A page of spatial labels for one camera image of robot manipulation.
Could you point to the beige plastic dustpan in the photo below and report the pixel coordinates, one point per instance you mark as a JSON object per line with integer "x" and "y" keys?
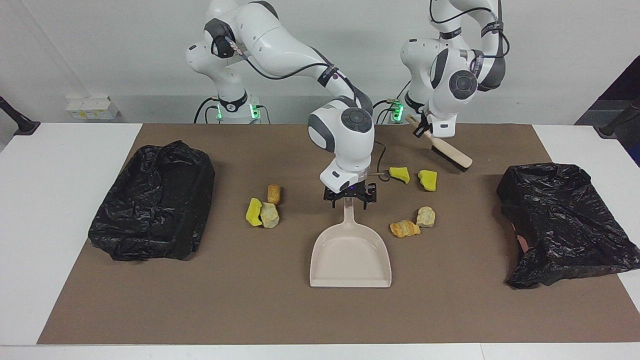
{"x": 350, "y": 255}

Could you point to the beige hand brush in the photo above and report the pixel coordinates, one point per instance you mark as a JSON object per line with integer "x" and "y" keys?
{"x": 455, "y": 152}

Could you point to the dark background panel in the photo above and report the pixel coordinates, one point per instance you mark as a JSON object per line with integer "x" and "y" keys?
{"x": 625, "y": 85}

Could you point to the pale bread chunk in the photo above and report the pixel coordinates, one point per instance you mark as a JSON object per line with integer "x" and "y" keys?
{"x": 426, "y": 217}
{"x": 270, "y": 216}

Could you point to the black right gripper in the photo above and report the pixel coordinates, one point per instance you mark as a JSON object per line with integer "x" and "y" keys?
{"x": 350, "y": 192}

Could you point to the brown bread roll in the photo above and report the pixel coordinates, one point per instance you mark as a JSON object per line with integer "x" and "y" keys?
{"x": 274, "y": 194}

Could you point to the black stand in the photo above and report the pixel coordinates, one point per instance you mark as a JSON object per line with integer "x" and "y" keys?
{"x": 612, "y": 129}
{"x": 22, "y": 125}

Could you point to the orange striped croissant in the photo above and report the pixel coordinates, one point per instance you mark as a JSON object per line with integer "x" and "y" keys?
{"x": 405, "y": 229}

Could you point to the black trash bag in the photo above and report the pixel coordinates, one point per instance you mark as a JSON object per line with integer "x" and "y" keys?
{"x": 150, "y": 210}
{"x": 565, "y": 225}

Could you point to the white socket box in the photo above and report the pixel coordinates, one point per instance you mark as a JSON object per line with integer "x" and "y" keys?
{"x": 92, "y": 107}

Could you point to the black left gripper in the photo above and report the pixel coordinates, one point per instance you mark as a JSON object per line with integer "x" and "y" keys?
{"x": 427, "y": 120}

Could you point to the yellow green sponge piece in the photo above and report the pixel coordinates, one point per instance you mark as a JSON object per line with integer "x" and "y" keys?
{"x": 253, "y": 212}

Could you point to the pink plastic bin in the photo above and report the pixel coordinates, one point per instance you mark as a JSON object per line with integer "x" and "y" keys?
{"x": 522, "y": 244}

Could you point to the brown table mat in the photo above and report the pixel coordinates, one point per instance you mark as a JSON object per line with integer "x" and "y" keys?
{"x": 250, "y": 310}

